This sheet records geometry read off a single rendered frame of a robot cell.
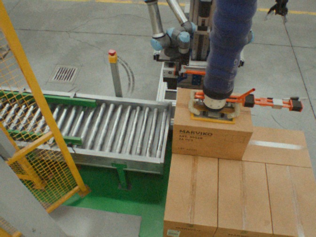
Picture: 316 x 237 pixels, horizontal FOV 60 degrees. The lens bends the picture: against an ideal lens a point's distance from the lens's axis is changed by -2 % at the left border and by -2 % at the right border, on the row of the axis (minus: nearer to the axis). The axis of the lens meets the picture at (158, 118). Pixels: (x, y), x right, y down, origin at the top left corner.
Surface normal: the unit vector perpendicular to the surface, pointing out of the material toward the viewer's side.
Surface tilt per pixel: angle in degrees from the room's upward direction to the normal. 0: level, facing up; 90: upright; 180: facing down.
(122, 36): 0
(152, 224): 0
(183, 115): 0
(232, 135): 90
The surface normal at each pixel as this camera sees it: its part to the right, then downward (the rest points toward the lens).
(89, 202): 0.00, -0.64
